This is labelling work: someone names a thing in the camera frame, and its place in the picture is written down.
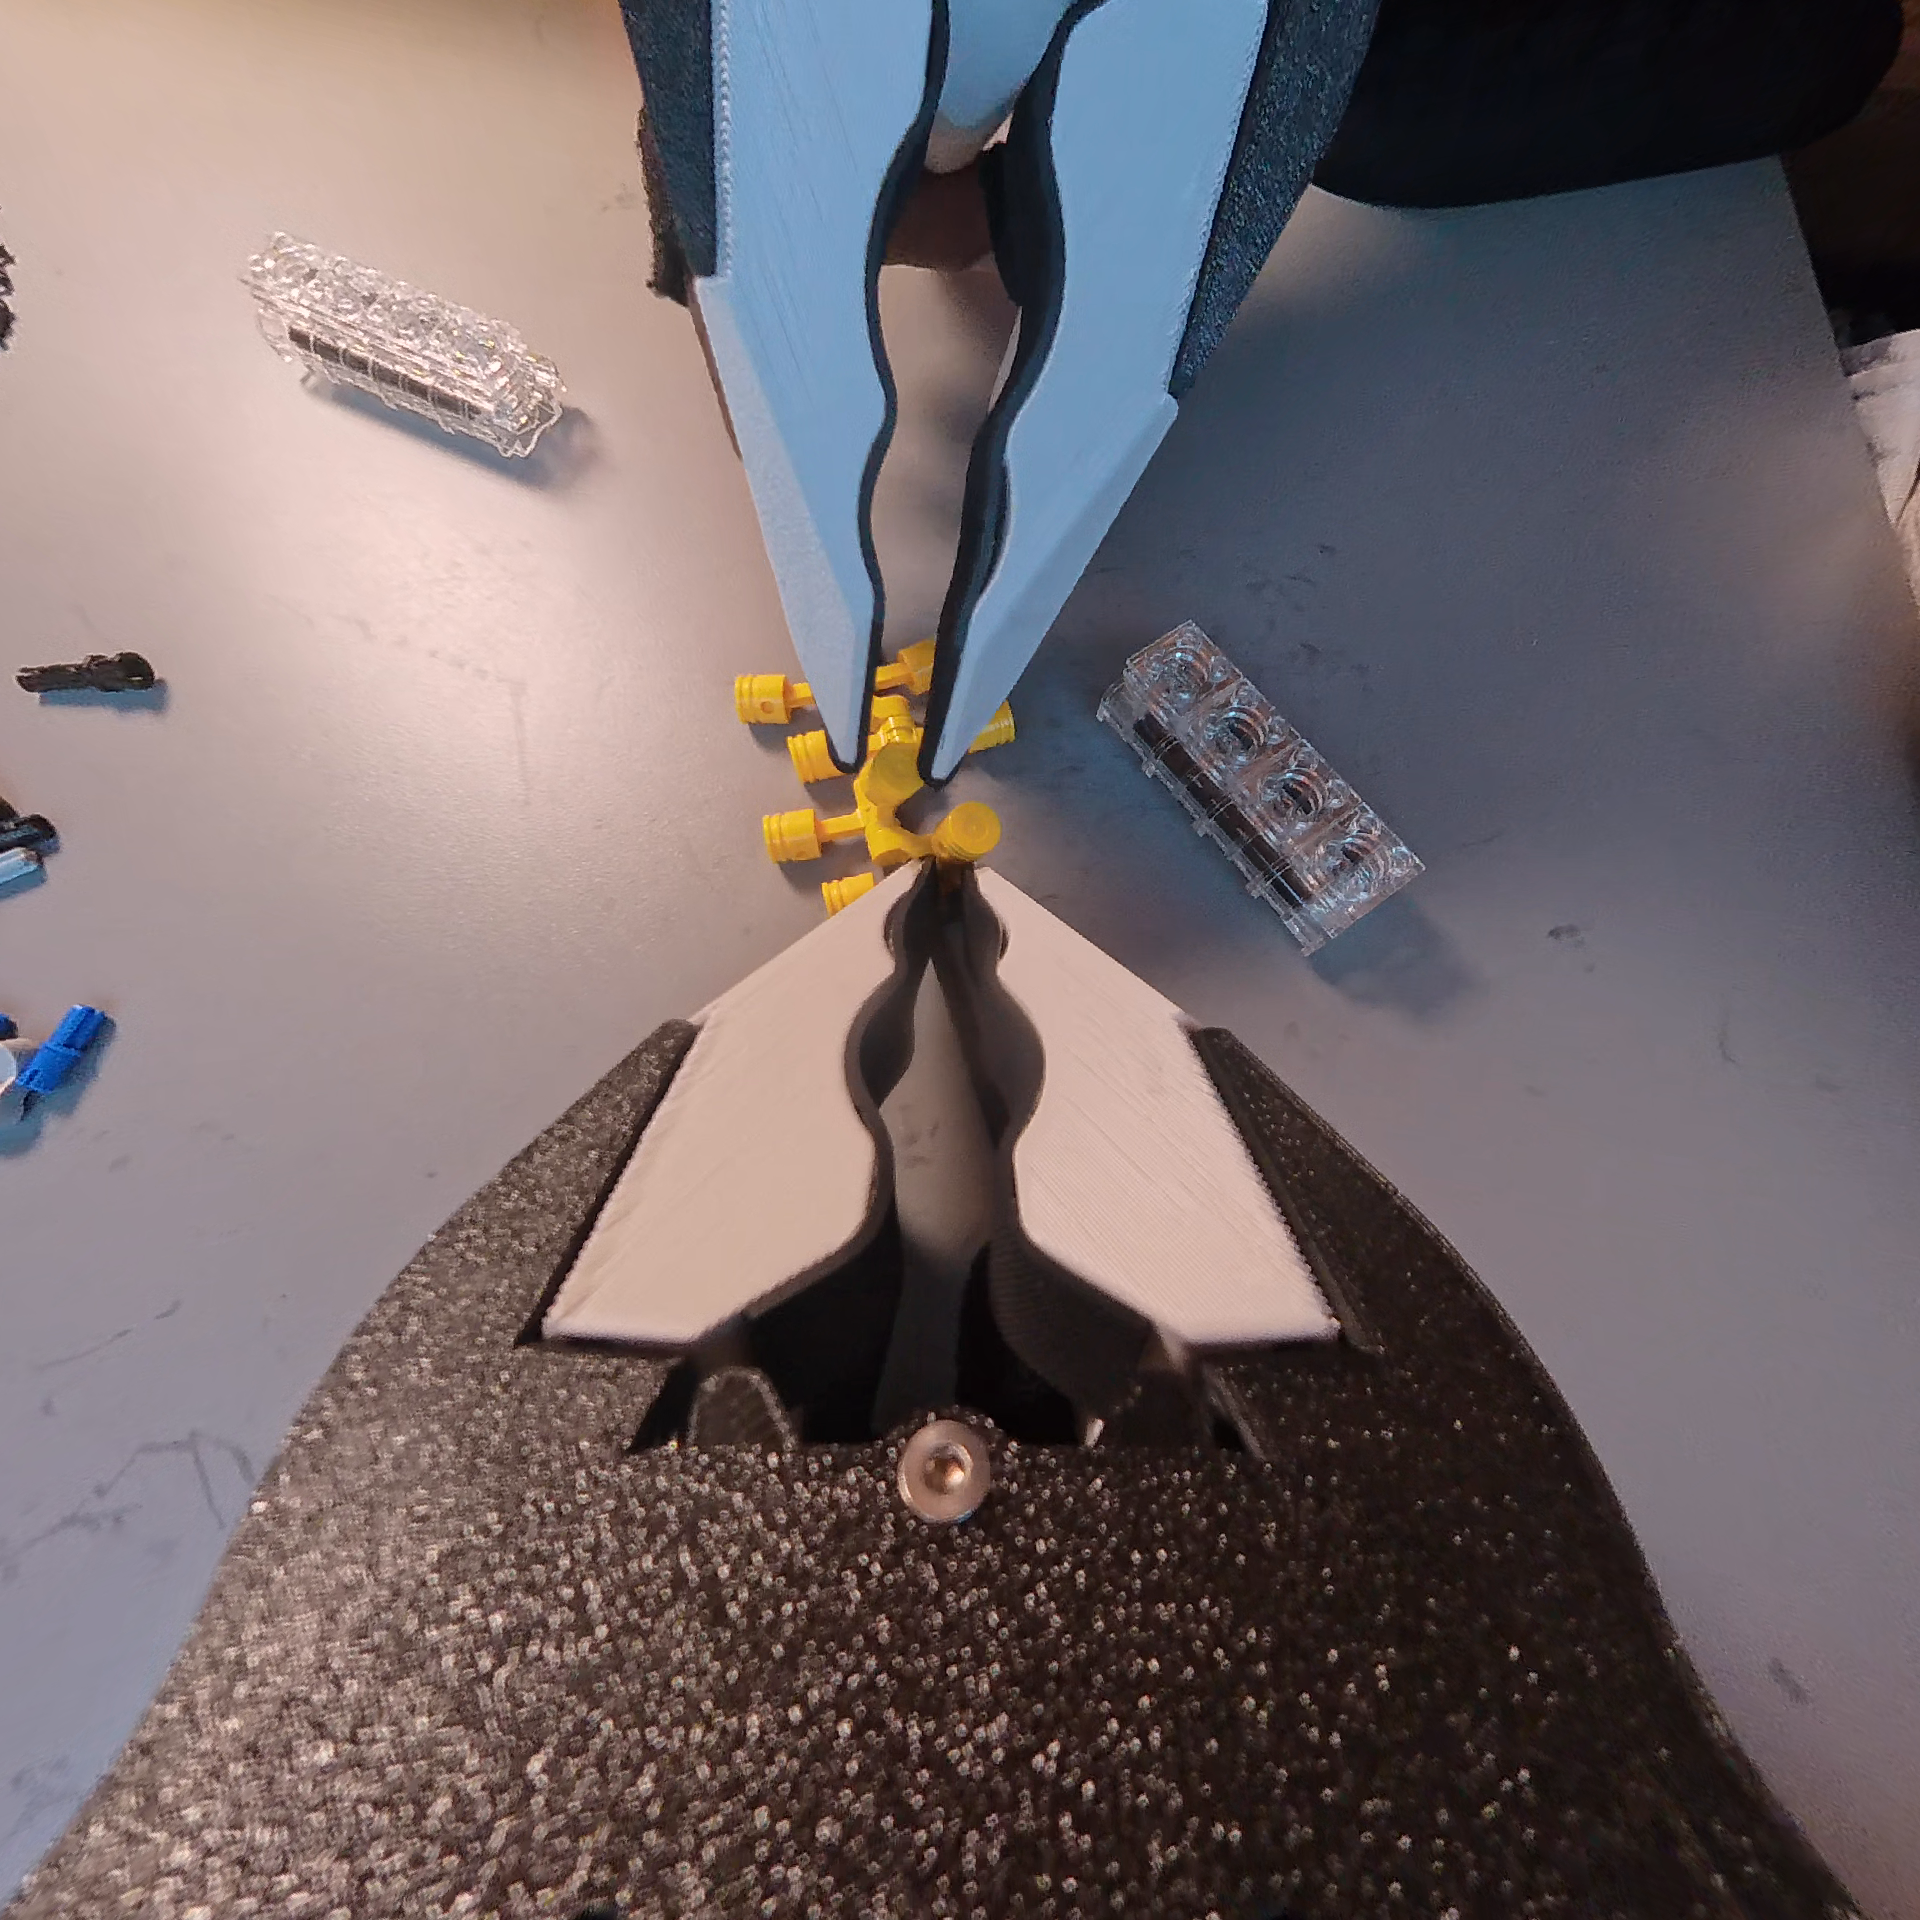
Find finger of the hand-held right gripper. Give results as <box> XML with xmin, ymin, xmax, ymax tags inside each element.
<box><xmin>691</xmin><ymin>0</ymin><xmax>961</xmax><ymax>775</ymax></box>
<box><xmin>918</xmin><ymin>0</ymin><xmax>1263</xmax><ymax>789</ymax></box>

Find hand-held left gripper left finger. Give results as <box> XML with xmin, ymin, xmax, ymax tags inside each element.
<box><xmin>539</xmin><ymin>867</ymin><xmax>931</xmax><ymax>1403</ymax></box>

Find person's right hand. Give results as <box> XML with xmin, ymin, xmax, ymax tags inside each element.
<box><xmin>896</xmin><ymin>165</ymin><xmax>1009</xmax><ymax>280</ymax></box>

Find clear toy cylinder block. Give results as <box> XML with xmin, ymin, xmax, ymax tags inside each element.
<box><xmin>240</xmin><ymin>229</ymin><xmax>569</xmax><ymax>462</ymax></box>
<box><xmin>1094</xmin><ymin>615</ymin><xmax>1424</xmax><ymax>960</ymax></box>

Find yellow piston crankshaft assembly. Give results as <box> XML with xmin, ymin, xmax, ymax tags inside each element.
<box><xmin>731</xmin><ymin>638</ymin><xmax>1024</xmax><ymax>918</ymax></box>

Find black chair armrest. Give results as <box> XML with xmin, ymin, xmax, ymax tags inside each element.
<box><xmin>1317</xmin><ymin>0</ymin><xmax>1896</xmax><ymax>211</ymax></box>

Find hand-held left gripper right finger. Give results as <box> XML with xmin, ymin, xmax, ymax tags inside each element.
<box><xmin>957</xmin><ymin>871</ymin><xmax>1344</xmax><ymax>1445</ymax></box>

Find pile of small toy parts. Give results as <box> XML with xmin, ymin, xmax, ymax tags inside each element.
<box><xmin>0</xmin><ymin>239</ymin><xmax>117</xmax><ymax>1131</ymax></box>

